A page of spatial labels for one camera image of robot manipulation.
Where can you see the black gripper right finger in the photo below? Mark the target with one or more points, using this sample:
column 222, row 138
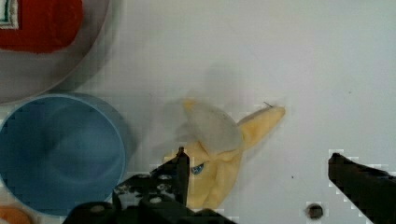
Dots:
column 371, row 190

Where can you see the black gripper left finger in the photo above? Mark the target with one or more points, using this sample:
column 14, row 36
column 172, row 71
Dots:
column 158, row 197

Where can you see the yellow plush peeled banana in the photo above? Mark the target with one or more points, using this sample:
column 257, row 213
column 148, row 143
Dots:
column 218, row 147

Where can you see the blue bowl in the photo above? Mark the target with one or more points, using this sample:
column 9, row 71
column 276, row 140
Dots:
column 61, row 150

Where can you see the orange slice toy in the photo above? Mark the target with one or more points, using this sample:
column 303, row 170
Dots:
column 12, row 215

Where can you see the grey round plate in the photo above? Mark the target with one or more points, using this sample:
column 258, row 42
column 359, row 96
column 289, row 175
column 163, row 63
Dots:
column 24, row 74

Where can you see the red plush ketchup bottle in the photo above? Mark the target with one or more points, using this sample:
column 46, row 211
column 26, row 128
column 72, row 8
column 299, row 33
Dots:
column 39, row 26

